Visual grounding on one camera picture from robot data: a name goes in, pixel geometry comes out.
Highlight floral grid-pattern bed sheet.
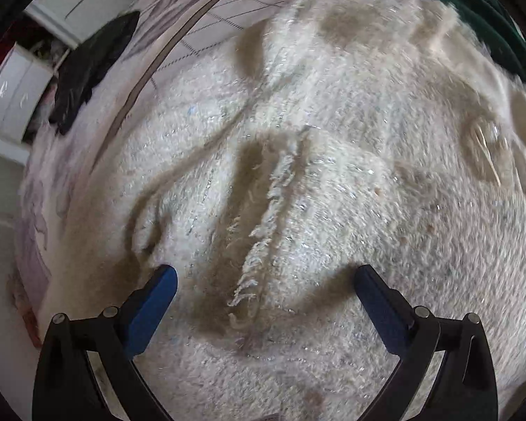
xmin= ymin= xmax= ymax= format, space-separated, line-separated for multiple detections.
xmin=10 ymin=0 xmax=291 ymax=345

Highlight white drawer cabinet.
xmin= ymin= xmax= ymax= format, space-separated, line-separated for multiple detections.
xmin=0 ymin=1 xmax=81 ymax=164

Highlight black garment on bed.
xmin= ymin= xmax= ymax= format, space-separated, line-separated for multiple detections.
xmin=48 ymin=11 xmax=140 ymax=136

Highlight cream fuzzy tweed jacket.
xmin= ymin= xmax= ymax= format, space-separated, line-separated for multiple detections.
xmin=38 ymin=0 xmax=526 ymax=420

